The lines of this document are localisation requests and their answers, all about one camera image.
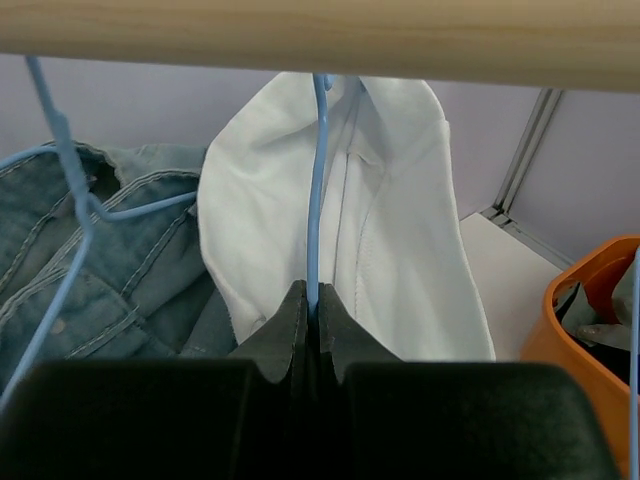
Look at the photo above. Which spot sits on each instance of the wooden clothes rack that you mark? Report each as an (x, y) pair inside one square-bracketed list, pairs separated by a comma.
[(591, 45)]

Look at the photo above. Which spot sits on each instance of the light blue denim garment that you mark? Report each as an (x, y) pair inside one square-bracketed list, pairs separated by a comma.
[(143, 290)]

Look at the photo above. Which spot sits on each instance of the orange plastic basket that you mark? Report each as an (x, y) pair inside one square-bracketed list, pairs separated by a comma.
[(602, 372)]

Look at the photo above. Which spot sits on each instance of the blue hanger with denim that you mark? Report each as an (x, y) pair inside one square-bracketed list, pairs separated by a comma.
[(87, 209)]

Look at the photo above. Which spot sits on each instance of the blue hanger with shirt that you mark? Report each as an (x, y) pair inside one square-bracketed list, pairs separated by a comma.
[(320, 200)]

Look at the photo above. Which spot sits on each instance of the white shirt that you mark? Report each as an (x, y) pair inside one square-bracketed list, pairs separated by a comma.
[(389, 236)]

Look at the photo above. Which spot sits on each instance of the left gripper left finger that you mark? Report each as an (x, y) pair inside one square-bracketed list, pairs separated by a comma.
[(230, 418)]

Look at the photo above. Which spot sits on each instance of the grey pleated skirt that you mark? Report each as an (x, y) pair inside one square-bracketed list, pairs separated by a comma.
[(593, 304)]

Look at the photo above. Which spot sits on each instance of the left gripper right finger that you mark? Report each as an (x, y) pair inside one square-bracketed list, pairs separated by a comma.
[(389, 419)]

